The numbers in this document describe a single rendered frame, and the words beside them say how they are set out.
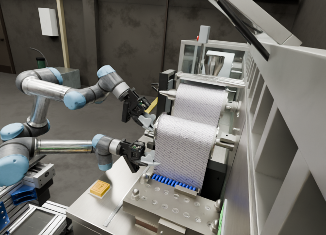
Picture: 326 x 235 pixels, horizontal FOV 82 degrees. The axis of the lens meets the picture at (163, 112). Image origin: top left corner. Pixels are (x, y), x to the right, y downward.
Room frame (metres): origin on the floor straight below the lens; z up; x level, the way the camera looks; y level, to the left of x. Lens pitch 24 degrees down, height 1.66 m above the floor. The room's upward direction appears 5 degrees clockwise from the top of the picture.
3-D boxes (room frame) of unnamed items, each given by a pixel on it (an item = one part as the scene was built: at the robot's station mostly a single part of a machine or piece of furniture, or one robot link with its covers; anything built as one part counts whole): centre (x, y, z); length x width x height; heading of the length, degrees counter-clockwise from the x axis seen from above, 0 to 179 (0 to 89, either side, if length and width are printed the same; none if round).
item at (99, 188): (0.70, 0.28, 0.91); 0.07 x 0.07 x 0.02; 71
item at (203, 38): (1.29, -0.20, 1.66); 0.07 x 0.07 x 0.10; 70
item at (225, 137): (0.68, -0.28, 1.28); 0.06 x 0.05 x 0.02; 71
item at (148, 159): (0.71, 0.04, 1.11); 0.09 x 0.03 x 0.06; 69
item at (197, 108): (0.86, -0.15, 1.16); 0.39 x 0.23 x 0.51; 161
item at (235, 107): (0.92, -0.35, 1.34); 0.07 x 0.07 x 0.07; 71
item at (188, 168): (0.68, -0.09, 1.11); 0.23 x 0.01 x 0.18; 71
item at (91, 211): (1.65, -0.34, 0.88); 2.52 x 0.66 x 0.04; 161
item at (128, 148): (0.76, 0.13, 1.12); 0.12 x 0.08 x 0.09; 71
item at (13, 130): (0.98, 0.90, 0.98); 0.13 x 0.12 x 0.14; 157
